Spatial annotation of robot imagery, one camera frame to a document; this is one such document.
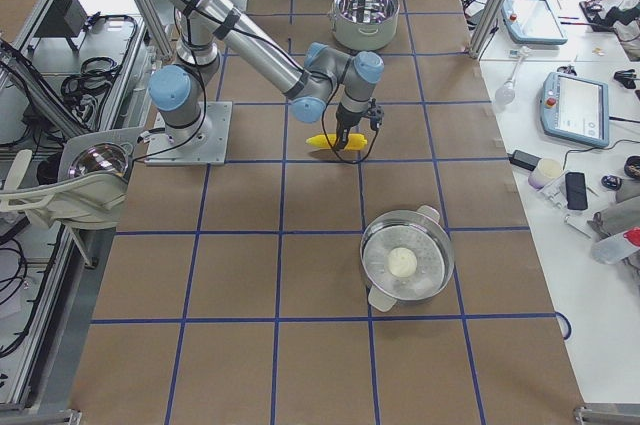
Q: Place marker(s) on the far blue teach pendant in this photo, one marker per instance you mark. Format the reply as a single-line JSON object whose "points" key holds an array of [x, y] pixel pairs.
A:
{"points": [[532, 22]]}

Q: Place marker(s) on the white steamed bun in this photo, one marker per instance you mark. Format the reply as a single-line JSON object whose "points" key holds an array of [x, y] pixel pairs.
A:
{"points": [[402, 262]]}

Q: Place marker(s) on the black power adapter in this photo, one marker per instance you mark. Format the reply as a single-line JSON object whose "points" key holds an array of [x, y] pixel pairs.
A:
{"points": [[523, 160]]}

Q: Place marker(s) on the white paper cup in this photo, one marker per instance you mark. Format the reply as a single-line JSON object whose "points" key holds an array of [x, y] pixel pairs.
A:
{"points": [[545, 171]]}

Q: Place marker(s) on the white electric cooking pot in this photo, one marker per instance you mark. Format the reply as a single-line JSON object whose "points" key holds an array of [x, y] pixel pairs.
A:
{"points": [[364, 25]]}

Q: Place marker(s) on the yellow corn cob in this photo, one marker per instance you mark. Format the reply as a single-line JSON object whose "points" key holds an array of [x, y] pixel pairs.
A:
{"points": [[355, 142]]}

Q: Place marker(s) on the near blue teach pendant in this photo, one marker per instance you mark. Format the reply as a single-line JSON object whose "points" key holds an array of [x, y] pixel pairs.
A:
{"points": [[575, 109]]}

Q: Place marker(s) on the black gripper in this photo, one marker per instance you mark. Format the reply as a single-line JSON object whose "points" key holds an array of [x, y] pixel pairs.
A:
{"points": [[345, 125]]}

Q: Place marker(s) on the blue teach pendant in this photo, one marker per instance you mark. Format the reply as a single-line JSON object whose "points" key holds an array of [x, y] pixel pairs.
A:
{"points": [[575, 109], [532, 22]]}

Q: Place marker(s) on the black smartphone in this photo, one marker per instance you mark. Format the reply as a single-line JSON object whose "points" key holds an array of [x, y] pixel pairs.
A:
{"points": [[576, 191]]}

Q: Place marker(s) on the steel steamer pot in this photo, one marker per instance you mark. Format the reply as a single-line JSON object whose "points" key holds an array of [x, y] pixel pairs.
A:
{"points": [[418, 230]]}

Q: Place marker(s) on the metal bowl on chair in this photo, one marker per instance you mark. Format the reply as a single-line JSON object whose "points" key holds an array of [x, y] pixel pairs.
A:
{"points": [[106, 157]]}

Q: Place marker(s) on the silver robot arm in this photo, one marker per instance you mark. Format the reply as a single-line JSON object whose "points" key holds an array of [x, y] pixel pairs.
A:
{"points": [[310, 86]]}

